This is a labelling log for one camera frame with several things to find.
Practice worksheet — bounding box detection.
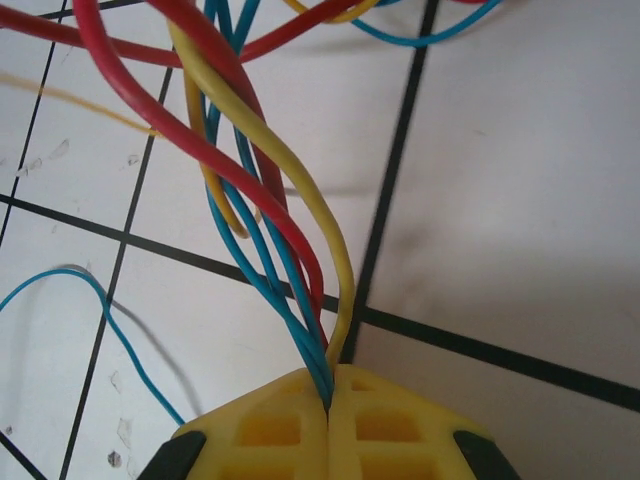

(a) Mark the red cable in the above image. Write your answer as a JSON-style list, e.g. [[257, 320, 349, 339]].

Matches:
[[72, 0, 331, 351], [0, 0, 366, 211]]

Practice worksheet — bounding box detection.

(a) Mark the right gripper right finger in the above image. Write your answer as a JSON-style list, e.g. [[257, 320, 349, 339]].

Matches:
[[327, 363, 521, 480]]

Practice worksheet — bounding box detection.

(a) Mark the blue cable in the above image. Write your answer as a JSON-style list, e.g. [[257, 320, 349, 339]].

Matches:
[[0, 268, 187, 427], [349, 0, 504, 49], [202, 0, 335, 414]]

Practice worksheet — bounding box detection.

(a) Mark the yellow cable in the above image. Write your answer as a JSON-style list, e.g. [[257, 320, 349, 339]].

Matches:
[[0, 72, 261, 240], [167, 19, 357, 366]]

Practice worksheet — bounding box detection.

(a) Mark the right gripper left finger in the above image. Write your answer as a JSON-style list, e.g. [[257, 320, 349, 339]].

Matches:
[[144, 367, 332, 480]]

